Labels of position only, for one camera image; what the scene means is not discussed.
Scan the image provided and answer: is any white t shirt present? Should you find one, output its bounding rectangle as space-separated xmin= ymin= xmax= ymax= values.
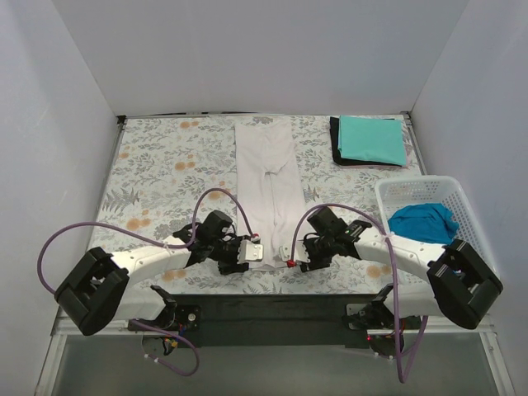
xmin=234 ymin=117 xmax=305 ymax=271

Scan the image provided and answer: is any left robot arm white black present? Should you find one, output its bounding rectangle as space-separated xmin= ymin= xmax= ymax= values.
xmin=54 ymin=210 xmax=263 ymax=336

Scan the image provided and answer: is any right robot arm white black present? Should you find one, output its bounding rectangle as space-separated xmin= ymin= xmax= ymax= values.
xmin=287 ymin=205 xmax=503 ymax=330

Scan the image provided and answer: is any white plastic basket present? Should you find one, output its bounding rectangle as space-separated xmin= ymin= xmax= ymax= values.
xmin=375 ymin=175 xmax=499 ymax=275

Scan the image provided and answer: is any floral patterned table mat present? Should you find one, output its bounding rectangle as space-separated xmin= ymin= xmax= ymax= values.
xmin=92 ymin=115 xmax=421 ymax=294

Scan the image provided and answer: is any blue t shirt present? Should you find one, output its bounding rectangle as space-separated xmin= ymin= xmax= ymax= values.
xmin=388 ymin=203 xmax=459 ymax=244

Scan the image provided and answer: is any folded teal t shirt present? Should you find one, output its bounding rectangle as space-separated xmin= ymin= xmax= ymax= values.
xmin=337 ymin=115 xmax=409 ymax=166

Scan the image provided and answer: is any folded black t shirt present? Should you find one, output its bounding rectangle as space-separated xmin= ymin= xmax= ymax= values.
xmin=328 ymin=115 xmax=408 ymax=169

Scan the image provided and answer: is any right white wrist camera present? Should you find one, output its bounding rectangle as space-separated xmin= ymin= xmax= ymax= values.
xmin=278 ymin=240 xmax=310 ymax=268

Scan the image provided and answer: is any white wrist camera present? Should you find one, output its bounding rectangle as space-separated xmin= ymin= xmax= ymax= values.
xmin=238 ymin=239 xmax=264 ymax=264
xmin=278 ymin=240 xmax=310 ymax=268

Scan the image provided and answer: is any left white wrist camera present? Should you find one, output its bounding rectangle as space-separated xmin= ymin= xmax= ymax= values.
xmin=238 ymin=239 xmax=264 ymax=264

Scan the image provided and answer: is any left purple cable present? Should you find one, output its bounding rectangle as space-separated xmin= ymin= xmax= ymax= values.
xmin=36 ymin=187 xmax=263 ymax=377

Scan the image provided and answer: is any purple cable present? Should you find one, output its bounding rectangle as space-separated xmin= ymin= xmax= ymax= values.
xmin=285 ymin=203 xmax=429 ymax=384
xmin=36 ymin=187 xmax=263 ymax=377

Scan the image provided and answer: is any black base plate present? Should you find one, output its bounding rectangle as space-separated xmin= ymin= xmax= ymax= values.
xmin=126 ymin=284 xmax=422 ymax=351

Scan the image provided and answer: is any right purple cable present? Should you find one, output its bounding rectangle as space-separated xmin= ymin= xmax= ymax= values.
xmin=285 ymin=203 xmax=429 ymax=384

